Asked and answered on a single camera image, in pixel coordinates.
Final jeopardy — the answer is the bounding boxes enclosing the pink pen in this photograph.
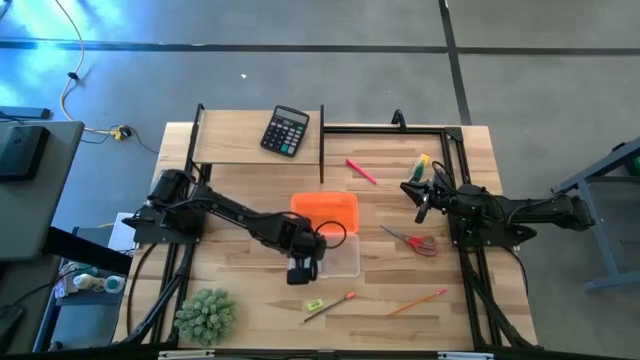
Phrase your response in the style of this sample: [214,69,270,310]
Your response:
[345,158,379,185]

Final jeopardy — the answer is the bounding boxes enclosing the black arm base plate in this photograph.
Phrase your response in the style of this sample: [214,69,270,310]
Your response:
[447,219,539,251]
[122,202,207,246]

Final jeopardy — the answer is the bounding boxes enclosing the dark flat device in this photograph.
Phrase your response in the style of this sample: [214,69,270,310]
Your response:
[0,105,53,121]

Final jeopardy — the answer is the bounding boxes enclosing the black device on desk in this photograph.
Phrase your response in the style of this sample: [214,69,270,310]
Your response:
[0,124,51,183]

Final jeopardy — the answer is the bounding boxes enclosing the black desk calculator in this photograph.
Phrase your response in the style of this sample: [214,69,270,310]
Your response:
[259,104,311,159]

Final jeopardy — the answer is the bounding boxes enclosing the black aluminium table frame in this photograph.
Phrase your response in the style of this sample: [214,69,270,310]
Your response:
[117,124,540,351]

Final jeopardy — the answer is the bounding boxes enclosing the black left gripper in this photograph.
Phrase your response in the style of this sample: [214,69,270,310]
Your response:
[286,232,329,286]

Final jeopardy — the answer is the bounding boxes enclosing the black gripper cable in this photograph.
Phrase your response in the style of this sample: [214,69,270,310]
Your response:
[313,220,348,250]
[430,160,455,190]

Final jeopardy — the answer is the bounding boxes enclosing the green artificial plant ball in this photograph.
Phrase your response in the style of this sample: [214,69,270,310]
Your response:
[173,287,239,349]

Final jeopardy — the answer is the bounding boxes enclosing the white bottle teal cap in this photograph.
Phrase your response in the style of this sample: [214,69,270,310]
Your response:
[72,272,127,294]

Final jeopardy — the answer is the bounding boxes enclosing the red-handled scissors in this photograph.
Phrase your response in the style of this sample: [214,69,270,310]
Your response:
[379,224,440,258]

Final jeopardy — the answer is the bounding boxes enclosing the dark pencil red eraser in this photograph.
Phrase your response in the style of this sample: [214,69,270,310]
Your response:
[299,291,357,325]

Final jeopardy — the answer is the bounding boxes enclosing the clear pencil box orange lid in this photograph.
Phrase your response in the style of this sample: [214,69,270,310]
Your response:
[290,192,361,279]

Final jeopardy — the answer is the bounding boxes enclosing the white floor cable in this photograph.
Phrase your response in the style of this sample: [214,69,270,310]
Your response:
[52,0,121,136]

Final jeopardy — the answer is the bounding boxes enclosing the grey metal table frame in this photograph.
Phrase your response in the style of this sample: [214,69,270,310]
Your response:
[551,135,640,293]

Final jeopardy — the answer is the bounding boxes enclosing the grey desk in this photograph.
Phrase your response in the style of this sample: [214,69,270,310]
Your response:
[0,119,86,262]

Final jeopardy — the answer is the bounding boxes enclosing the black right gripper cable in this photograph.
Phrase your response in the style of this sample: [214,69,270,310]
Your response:
[430,160,455,190]

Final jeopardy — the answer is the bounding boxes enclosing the wooden shelf black legs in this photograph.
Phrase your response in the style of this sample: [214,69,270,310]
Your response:
[182,102,326,185]

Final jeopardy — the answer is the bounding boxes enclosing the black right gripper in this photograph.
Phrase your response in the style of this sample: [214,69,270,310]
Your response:
[399,178,454,225]

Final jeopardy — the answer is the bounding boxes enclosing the white paper sheet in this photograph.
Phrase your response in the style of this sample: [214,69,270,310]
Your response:
[107,212,139,252]

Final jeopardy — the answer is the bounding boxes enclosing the blue utility cart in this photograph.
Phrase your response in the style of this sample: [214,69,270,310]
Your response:
[32,227,129,354]

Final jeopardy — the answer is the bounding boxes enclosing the black computer mouse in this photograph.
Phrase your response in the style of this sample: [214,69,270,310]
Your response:
[0,303,25,344]

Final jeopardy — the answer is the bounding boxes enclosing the black desk beam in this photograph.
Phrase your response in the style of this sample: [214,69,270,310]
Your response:
[42,225,134,276]

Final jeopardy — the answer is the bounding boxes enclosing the white table clamp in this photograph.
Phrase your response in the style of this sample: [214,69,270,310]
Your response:
[157,349,217,360]
[436,350,496,360]

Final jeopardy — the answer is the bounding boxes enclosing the orange pencil pink eraser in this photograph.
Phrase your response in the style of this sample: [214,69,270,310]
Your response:
[388,287,448,317]

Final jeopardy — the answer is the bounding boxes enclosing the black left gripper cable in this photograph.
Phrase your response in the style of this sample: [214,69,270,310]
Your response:
[313,220,348,250]

